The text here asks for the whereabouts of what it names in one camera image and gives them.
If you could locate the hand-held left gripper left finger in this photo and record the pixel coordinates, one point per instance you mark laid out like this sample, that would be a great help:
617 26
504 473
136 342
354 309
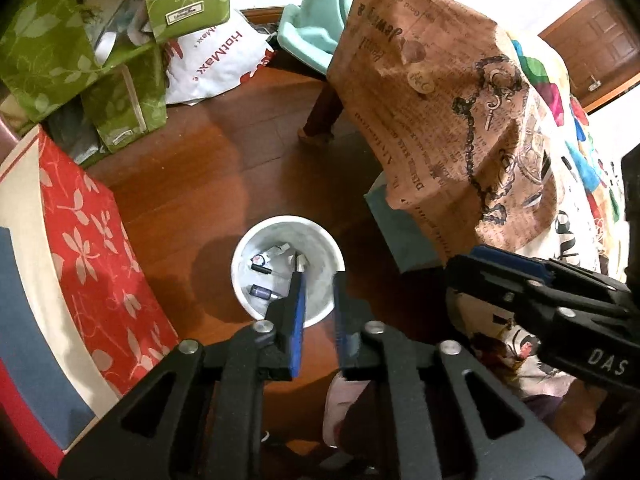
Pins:
299 320

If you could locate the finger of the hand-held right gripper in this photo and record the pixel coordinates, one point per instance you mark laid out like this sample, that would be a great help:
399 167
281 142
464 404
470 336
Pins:
495 285
515 260

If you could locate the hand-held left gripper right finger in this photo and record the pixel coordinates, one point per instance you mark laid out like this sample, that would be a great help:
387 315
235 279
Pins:
341 320

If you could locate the purple cylinder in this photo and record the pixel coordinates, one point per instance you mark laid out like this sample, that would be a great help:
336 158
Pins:
263 292

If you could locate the silver capped tube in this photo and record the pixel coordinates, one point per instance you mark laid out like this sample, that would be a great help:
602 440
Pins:
300 262

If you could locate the black cosmetic tube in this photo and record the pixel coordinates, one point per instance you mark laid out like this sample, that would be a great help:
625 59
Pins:
260 266

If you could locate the small white tube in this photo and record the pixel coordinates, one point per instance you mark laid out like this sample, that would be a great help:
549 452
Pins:
277 251

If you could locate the white waste bin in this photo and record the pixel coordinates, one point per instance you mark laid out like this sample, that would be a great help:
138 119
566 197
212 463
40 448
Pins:
300 232

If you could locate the pink slipper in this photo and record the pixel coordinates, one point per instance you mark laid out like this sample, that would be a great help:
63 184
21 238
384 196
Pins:
337 405

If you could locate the teal storage box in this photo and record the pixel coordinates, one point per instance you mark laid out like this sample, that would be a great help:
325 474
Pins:
395 230

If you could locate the colourful patchwork blanket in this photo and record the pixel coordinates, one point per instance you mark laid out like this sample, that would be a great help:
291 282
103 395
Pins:
555 95

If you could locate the newspaper print bed sheet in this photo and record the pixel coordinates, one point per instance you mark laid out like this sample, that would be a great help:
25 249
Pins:
425 110

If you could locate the wooden bed leg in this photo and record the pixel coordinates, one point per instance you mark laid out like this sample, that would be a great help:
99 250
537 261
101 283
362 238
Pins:
322 115

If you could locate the red floral storage box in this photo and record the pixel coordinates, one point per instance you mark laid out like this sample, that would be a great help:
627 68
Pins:
100 260

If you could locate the brown wooden door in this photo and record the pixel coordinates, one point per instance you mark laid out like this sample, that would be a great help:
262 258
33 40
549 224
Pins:
595 35

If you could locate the small green leaf-print fabric box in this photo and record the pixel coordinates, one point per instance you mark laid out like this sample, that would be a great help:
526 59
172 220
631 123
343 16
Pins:
145 100

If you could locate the white plastic bag red print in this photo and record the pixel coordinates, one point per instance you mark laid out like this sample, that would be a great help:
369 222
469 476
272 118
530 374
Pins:
215 55

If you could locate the teal cloth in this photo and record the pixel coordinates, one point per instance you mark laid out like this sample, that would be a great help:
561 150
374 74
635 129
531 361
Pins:
312 15

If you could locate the large green leaf-print fabric box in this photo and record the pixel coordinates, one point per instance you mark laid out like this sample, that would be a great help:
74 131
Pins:
45 45

